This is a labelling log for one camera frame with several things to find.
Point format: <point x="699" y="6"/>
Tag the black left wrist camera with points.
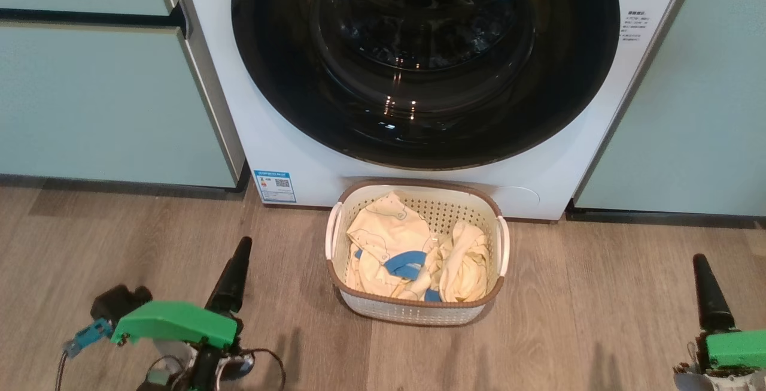
<point x="119" y="301"/>

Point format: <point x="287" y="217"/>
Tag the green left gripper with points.
<point x="179" y="322"/>

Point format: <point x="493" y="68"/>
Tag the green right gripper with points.
<point x="739" y="349"/>

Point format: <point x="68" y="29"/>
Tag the small printed text sticker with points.
<point x="635" y="27"/>

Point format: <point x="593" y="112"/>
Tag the white front-load washing machine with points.
<point x="287" y="139"/>

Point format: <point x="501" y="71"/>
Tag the white laundry basket brown rim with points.
<point x="413" y="313"/>

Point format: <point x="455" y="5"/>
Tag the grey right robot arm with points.
<point x="736" y="384"/>

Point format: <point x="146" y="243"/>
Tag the round black glass washer door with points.
<point x="419" y="133"/>

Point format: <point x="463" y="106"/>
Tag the blue energy label sticker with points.
<point x="274" y="186"/>

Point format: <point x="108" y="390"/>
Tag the cream garment with blue collar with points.
<point x="383" y="241"/>

